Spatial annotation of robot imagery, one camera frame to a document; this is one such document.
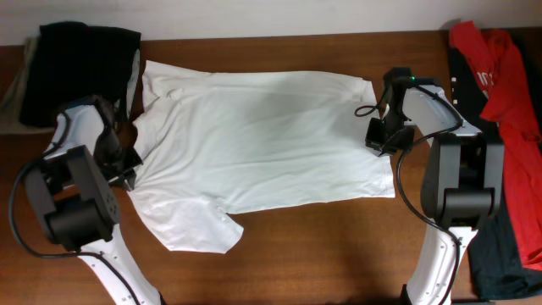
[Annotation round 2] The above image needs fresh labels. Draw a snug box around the white t-shirt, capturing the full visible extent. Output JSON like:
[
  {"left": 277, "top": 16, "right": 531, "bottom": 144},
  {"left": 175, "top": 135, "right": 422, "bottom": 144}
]
[{"left": 129, "top": 61, "right": 395, "bottom": 253}]

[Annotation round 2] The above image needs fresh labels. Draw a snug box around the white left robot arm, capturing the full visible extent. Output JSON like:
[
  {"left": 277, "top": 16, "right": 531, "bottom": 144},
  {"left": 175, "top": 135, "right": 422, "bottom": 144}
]
[{"left": 17, "top": 96, "right": 164, "bottom": 304}]

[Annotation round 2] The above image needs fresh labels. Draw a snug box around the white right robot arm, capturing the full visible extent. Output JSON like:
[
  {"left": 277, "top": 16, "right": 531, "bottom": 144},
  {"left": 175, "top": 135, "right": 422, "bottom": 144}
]
[{"left": 365, "top": 67, "right": 504, "bottom": 305}]

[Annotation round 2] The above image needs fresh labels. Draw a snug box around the folded black garment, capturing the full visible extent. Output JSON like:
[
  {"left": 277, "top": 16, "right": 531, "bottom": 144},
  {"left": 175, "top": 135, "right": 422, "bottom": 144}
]
[{"left": 19, "top": 21, "right": 141, "bottom": 128}]

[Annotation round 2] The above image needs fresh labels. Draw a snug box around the beige folded garment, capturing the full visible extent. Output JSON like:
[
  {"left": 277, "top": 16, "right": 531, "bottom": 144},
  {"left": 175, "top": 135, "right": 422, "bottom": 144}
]
[{"left": 1, "top": 36, "right": 53, "bottom": 135}]

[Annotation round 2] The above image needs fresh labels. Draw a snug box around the red t-shirt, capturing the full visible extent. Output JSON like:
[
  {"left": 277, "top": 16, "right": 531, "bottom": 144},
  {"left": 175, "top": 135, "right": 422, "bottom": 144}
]
[{"left": 450, "top": 21, "right": 541, "bottom": 270}]

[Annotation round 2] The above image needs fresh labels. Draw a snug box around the dark grey garment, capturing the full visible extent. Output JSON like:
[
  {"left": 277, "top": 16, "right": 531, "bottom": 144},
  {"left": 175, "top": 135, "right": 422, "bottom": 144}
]
[{"left": 448, "top": 47, "right": 541, "bottom": 301}]

